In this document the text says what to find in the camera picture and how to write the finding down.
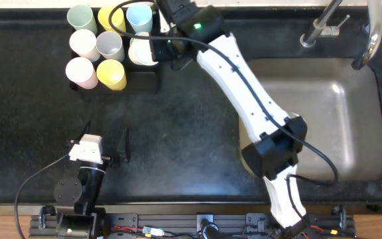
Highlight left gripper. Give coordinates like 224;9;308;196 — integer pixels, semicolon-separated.
78;120;132;167

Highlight yellow cup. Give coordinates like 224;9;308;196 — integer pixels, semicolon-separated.
97;5;127;37
95;58;128;92

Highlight pink cup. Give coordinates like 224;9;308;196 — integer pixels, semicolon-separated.
65;56;99;90

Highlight white cup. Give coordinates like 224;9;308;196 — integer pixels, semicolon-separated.
127;32;160;66
68;29;101;63

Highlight black tray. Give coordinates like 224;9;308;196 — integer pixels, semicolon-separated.
70;9;161;95

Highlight grey cup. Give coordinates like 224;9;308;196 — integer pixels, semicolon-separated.
95;31;125;63

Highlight blue cup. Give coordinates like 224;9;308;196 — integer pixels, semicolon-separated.
126;3;154;34

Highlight steel tap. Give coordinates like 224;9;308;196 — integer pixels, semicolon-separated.
299;0;382;71

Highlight steel sink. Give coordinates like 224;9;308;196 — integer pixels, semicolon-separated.
238;58;382;182

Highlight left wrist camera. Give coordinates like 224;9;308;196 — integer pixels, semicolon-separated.
68;133;104;165

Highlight mounting rail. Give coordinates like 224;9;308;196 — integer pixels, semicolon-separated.
28;204;356;239

